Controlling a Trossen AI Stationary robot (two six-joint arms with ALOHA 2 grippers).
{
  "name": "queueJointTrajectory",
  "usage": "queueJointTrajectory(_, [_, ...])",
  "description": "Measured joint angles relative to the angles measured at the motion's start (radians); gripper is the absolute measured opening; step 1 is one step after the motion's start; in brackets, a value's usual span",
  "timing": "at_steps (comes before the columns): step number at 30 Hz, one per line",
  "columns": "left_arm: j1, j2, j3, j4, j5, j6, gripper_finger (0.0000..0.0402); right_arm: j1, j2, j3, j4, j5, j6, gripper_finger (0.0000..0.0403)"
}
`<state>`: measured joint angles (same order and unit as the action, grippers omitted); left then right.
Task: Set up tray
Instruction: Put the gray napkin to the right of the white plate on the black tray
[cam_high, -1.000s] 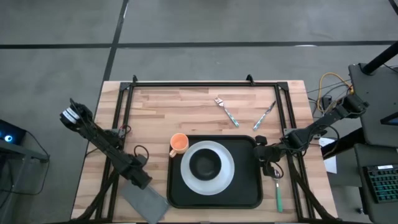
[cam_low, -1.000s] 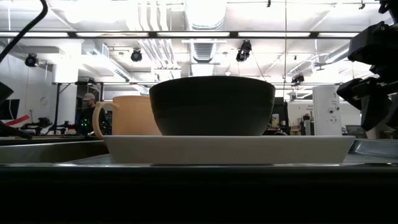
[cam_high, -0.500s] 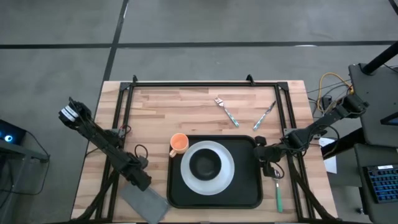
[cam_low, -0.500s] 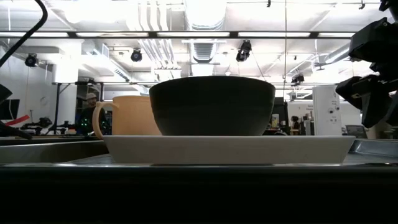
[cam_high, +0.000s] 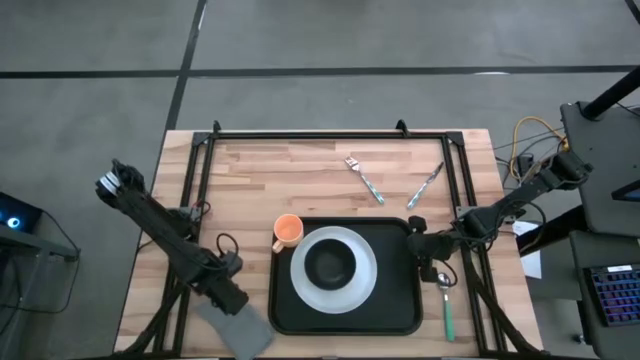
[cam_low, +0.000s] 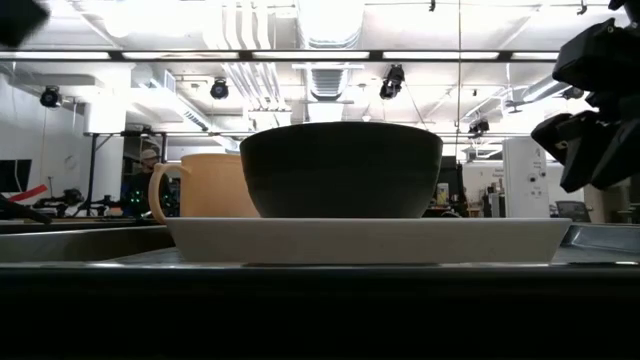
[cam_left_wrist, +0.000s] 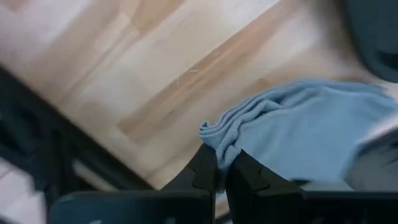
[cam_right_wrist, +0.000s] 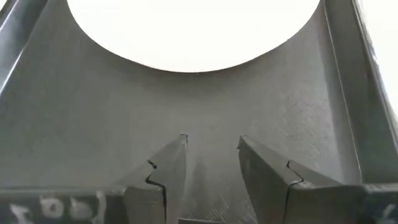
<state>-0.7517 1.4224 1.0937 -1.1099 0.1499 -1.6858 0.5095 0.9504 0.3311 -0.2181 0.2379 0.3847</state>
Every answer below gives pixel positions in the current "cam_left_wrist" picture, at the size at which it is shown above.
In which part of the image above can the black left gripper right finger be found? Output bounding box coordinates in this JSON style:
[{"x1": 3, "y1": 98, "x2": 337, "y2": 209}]
[{"x1": 225, "y1": 149, "x2": 305, "y2": 195}]

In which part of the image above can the black aluminium table frame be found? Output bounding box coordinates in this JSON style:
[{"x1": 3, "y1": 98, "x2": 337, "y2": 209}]
[{"x1": 0, "y1": 67, "x2": 153, "y2": 203}]

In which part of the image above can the black plastic tray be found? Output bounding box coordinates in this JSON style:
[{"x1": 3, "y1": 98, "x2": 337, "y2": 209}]
[{"x1": 341, "y1": 0, "x2": 398, "y2": 83}]

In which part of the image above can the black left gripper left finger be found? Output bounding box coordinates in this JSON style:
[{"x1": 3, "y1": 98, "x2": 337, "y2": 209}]
[{"x1": 160, "y1": 143, "x2": 218, "y2": 194}]

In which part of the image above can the cloth napkin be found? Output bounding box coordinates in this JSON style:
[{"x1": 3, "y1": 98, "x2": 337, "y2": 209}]
[{"x1": 198, "y1": 79, "x2": 398, "y2": 184}]

